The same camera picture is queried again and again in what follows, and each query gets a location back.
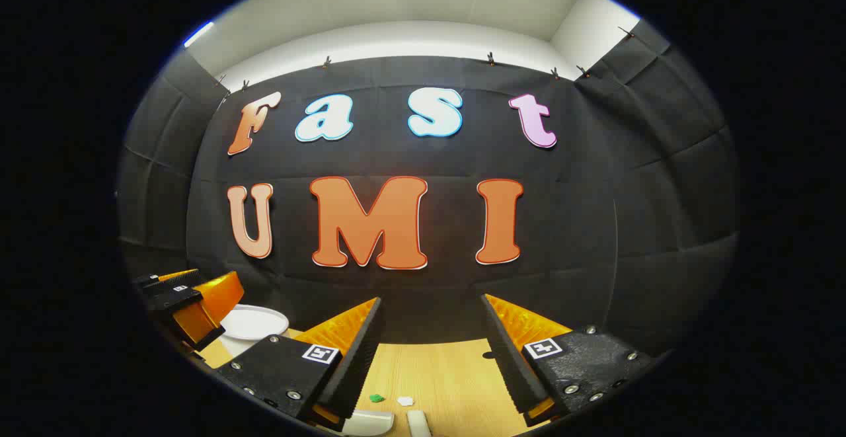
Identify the row of black cloth clips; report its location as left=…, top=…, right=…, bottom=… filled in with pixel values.
left=215, top=25, right=636, bottom=91

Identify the white ribbed garbage bin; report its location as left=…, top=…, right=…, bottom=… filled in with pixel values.
left=218, top=304, right=290, bottom=358

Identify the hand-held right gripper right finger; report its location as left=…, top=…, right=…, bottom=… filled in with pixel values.
left=480, top=293, right=656, bottom=428

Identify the light grey plastic dustpan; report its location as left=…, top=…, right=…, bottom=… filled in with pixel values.
left=340, top=409, right=395, bottom=437

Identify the wooden desktop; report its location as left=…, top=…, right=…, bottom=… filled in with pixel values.
left=198, top=328, right=562, bottom=437

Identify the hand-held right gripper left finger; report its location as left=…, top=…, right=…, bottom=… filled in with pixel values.
left=213, top=296, right=385, bottom=432

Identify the ceiling light strip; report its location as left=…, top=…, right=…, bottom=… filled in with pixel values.
left=183, top=21, right=215, bottom=48

